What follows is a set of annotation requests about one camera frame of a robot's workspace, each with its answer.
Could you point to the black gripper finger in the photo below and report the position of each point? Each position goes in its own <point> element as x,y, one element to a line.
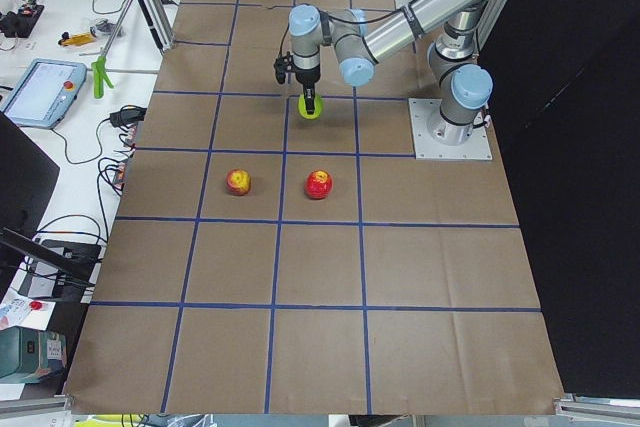
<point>309,100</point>

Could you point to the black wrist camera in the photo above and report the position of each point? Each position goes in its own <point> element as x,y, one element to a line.
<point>282,67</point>

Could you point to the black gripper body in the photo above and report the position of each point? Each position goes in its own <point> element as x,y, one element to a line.
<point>306,76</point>

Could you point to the green box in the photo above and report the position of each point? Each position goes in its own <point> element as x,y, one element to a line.
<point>29,356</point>

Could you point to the teach pendant tablet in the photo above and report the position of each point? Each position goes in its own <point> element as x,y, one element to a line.
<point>45,92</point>

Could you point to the dark red apple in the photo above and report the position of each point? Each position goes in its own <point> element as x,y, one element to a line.
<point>318,184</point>

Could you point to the green apple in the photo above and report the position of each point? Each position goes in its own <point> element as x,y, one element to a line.
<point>319,106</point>

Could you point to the brown paper mat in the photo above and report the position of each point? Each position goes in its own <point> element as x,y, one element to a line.
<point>261,262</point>

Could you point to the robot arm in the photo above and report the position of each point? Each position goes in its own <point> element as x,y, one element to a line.
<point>361,43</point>

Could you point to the black monitor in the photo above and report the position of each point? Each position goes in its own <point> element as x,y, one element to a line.
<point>60,270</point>

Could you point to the black power adapter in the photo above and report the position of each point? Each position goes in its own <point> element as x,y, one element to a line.
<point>127,115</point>

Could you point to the red yellow apple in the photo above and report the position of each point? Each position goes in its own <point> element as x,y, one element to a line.
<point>238,182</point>

